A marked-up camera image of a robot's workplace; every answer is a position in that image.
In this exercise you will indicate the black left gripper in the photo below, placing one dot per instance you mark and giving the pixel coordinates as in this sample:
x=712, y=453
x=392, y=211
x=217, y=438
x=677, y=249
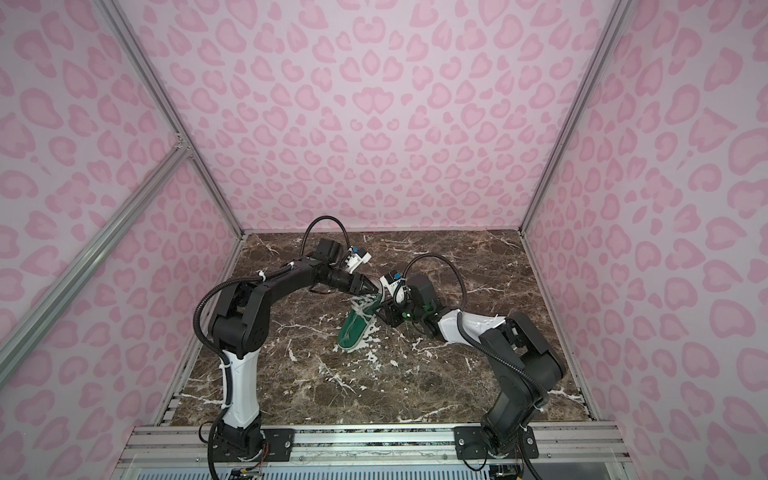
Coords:
x=355, y=286

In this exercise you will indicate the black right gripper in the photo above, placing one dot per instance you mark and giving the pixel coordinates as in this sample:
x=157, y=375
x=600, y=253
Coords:
x=391, y=313

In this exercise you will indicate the white shoelace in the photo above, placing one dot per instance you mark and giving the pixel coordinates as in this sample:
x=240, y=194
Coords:
x=364, y=308

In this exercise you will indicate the green canvas sneaker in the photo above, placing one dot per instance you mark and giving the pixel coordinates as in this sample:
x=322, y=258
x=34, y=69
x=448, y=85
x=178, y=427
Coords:
x=352, y=332

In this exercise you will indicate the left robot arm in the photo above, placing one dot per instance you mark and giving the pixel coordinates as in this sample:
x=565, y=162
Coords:
x=232, y=320

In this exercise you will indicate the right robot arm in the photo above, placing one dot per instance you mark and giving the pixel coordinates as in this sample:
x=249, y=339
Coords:
x=524, y=363

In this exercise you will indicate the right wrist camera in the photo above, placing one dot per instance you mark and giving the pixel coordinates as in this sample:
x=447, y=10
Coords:
x=394, y=283

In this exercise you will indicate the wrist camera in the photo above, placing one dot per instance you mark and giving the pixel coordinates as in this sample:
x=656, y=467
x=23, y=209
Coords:
x=348, y=259
x=394, y=283

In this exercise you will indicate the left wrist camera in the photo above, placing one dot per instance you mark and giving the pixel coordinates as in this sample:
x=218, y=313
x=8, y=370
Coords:
x=348, y=259

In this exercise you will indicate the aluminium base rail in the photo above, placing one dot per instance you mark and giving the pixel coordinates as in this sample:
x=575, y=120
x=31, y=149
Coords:
x=570, y=450

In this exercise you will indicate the aluminium corner post left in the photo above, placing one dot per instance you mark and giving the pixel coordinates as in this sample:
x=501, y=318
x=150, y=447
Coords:
x=129, y=41

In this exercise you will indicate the aluminium corner post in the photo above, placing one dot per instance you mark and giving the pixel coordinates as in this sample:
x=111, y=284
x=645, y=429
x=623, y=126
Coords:
x=620, y=15
x=129, y=41

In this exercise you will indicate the aluminium diagonal frame bar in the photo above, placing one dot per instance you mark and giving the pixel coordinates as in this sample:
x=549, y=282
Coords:
x=39, y=320

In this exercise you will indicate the aluminium corner post right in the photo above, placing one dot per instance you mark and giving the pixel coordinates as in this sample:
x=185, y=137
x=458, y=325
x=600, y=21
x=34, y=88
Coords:
x=620, y=15

